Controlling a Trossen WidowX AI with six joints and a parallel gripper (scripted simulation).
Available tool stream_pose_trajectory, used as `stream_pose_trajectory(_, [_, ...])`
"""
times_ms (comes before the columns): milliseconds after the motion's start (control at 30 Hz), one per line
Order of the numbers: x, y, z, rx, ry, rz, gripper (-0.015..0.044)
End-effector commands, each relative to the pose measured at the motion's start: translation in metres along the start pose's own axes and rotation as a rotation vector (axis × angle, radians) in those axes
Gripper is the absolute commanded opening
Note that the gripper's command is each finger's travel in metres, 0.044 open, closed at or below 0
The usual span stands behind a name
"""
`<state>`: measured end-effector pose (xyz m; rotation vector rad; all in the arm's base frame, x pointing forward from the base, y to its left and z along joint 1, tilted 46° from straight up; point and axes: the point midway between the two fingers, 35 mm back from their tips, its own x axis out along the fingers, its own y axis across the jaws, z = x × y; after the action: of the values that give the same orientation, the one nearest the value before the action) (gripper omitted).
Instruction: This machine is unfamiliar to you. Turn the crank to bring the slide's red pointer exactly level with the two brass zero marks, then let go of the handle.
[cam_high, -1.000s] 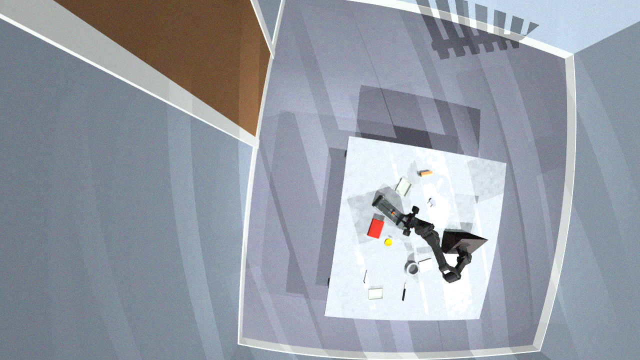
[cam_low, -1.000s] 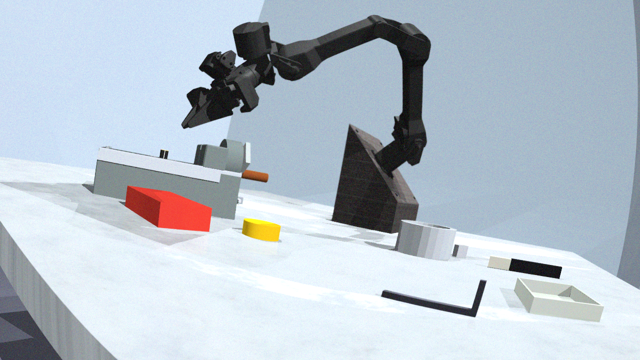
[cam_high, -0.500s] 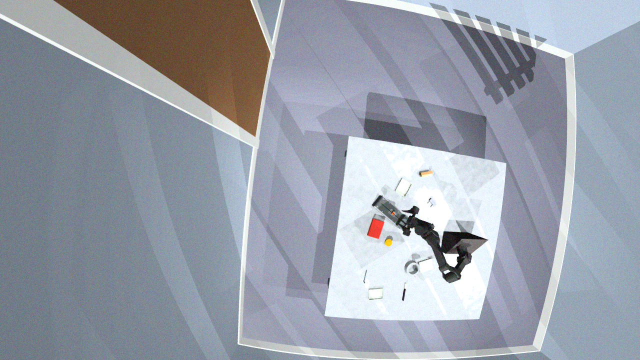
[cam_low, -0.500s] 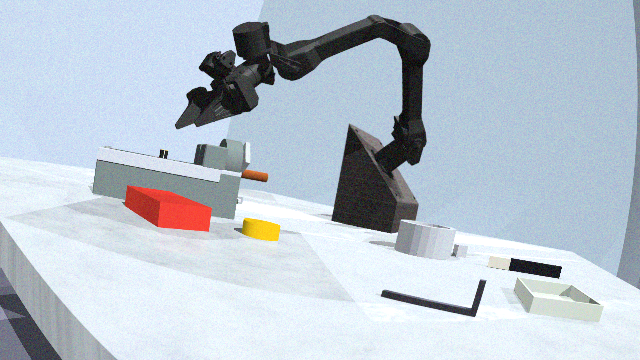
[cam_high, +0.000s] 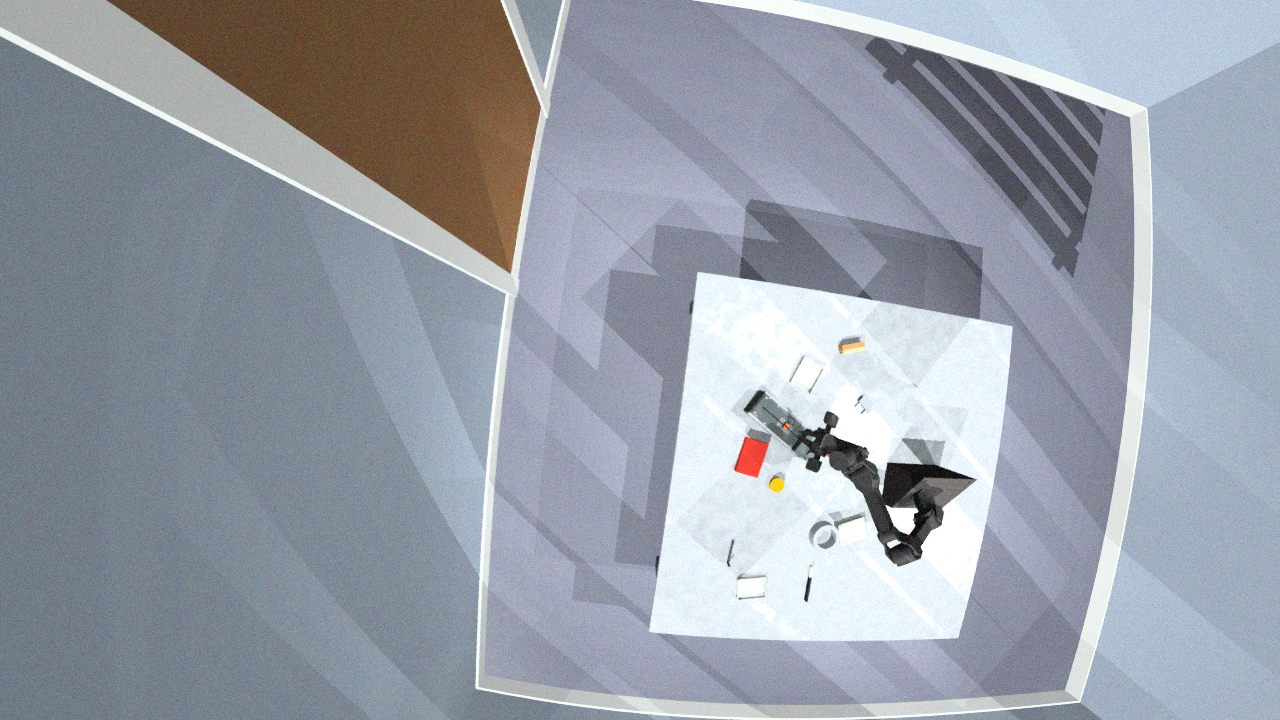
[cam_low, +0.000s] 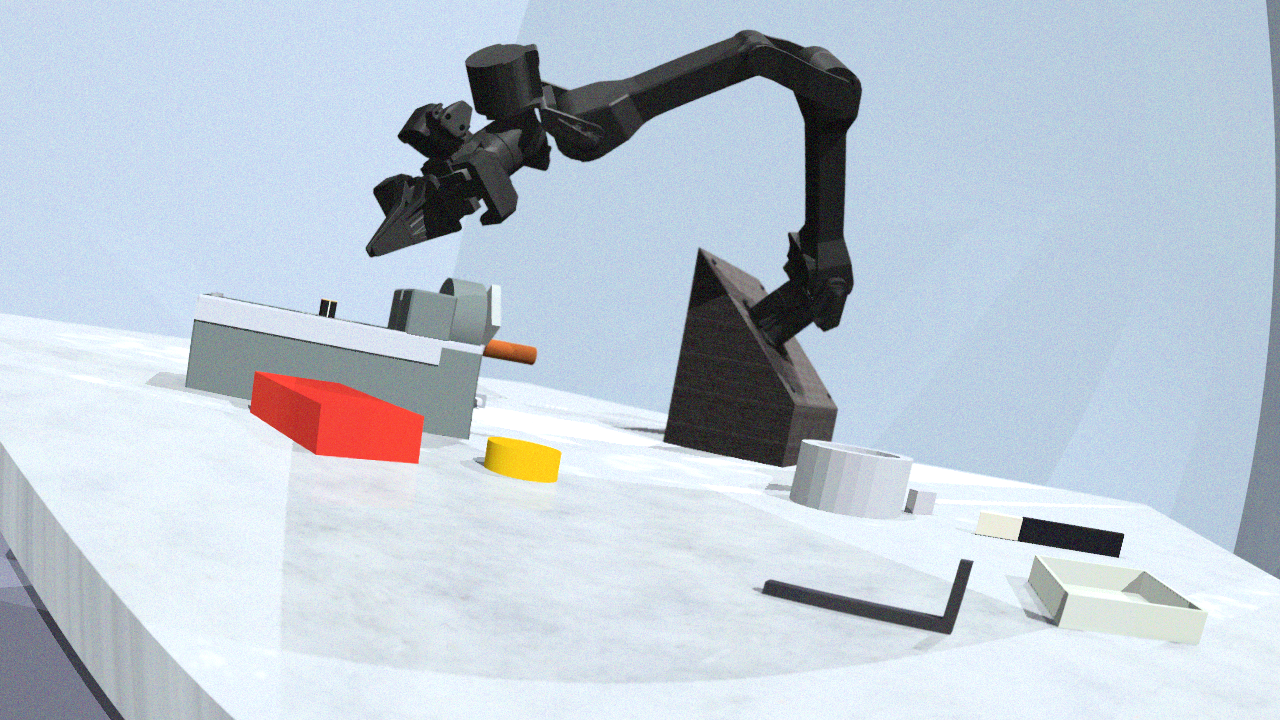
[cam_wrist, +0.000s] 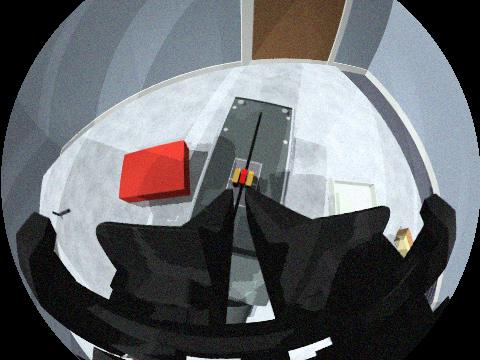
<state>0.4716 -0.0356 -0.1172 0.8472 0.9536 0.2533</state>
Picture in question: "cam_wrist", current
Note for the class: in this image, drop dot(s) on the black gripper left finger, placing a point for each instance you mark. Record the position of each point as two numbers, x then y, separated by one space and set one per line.
199 250

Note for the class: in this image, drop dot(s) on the red rectangular block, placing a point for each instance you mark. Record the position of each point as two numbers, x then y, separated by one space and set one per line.
155 173

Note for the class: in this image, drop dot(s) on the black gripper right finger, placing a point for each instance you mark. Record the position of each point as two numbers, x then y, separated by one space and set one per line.
289 245

